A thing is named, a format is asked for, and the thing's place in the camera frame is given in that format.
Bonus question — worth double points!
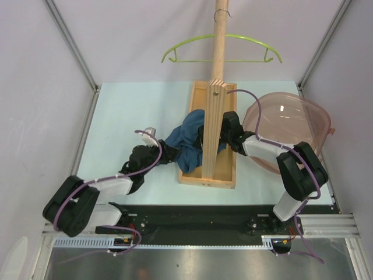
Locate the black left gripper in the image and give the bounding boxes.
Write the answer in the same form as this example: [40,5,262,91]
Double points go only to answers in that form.
[140,139,181,176]

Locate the dark blue t shirt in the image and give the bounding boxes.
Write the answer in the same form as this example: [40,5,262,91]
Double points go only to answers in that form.
[164,109,230,173]

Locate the green hanger with metal hook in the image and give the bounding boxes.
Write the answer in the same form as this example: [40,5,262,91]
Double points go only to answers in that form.
[161,33,283,64]

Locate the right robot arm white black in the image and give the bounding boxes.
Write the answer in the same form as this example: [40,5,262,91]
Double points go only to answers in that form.
[220,111,329,234]

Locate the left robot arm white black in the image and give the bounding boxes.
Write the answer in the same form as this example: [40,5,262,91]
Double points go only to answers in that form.
[42,140,180,237]

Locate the wooden rack with tray base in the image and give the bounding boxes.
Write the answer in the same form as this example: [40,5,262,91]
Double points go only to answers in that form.
[178,1,237,189]

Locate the pink translucent plastic bowl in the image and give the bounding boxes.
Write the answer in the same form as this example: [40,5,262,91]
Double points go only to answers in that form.
[242,92,335,159]

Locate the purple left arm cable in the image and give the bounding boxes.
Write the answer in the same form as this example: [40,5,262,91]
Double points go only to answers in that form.
[53,129,163,233]

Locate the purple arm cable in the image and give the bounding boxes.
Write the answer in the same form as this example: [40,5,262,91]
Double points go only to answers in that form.
[53,129,163,233]
[227,89,324,265]

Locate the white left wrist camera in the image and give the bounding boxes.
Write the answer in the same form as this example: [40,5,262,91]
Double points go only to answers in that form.
[142,127,158,146]

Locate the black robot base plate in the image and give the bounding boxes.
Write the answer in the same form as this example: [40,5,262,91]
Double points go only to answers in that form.
[94,204,340,246]

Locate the grey slotted cable duct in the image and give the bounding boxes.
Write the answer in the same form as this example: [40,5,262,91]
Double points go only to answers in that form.
[54,234,292,251]

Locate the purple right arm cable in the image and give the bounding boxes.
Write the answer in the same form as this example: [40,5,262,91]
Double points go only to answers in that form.
[227,89,324,265]

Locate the right aluminium frame post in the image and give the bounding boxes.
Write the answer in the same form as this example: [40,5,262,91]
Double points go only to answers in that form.
[297,0,354,92]

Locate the aluminium frame post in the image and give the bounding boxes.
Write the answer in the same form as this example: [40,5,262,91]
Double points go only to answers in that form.
[297,0,354,92]
[40,0,100,91]

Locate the left aluminium frame post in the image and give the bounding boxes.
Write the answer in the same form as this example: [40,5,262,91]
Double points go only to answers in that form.
[40,0,100,91]

